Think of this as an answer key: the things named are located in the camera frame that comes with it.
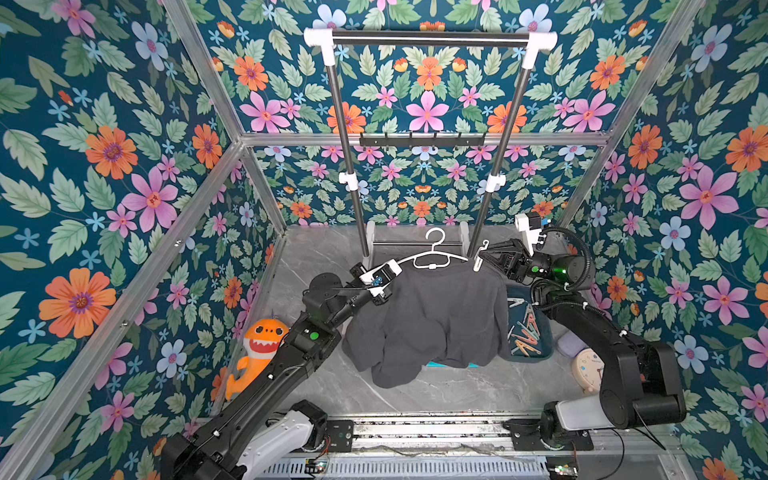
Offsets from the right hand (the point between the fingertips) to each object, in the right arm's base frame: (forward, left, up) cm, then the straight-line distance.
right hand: (488, 254), depth 66 cm
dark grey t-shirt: (-8, +7, -14) cm, 18 cm away
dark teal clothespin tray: (-2, -19, -35) cm, 40 cm away
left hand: (-2, +21, +1) cm, 21 cm away
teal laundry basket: (-16, +11, -25) cm, 32 cm away
